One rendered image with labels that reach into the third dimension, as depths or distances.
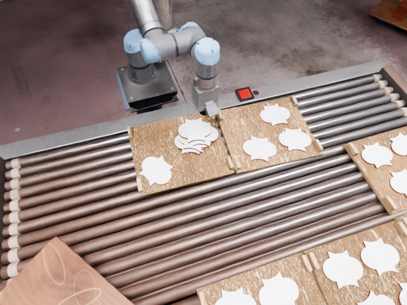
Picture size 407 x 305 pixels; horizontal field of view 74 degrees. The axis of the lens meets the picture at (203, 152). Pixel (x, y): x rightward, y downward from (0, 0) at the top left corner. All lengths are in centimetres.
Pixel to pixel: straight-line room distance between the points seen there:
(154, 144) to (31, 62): 235
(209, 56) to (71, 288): 82
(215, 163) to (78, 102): 188
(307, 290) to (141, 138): 90
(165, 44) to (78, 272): 77
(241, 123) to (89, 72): 206
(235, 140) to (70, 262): 80
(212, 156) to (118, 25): 263
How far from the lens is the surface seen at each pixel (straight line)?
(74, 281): 101
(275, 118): 135
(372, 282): 122
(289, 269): 110
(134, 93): 142
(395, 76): 185
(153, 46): 91
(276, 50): 328
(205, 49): 86
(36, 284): 106
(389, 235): 131
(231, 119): 132
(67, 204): 123
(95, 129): 137
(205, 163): 118
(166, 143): 123
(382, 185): 139
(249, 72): 294
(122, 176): 121
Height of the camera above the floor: 198
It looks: 60 degrees down
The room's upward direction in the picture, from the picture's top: 4 degrees clockwise
